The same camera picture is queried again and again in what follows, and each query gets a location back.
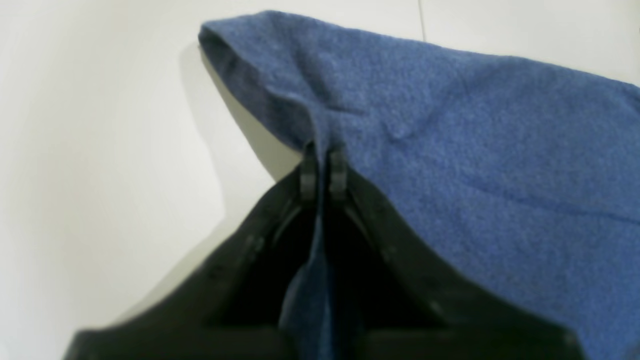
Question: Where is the blue grey T-shirt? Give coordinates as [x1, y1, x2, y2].
[198, 11, 639, 360]

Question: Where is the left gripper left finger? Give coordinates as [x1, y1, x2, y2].
[64, 143, 319, 360]

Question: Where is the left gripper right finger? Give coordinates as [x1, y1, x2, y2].
[327, 149, 585, 360]

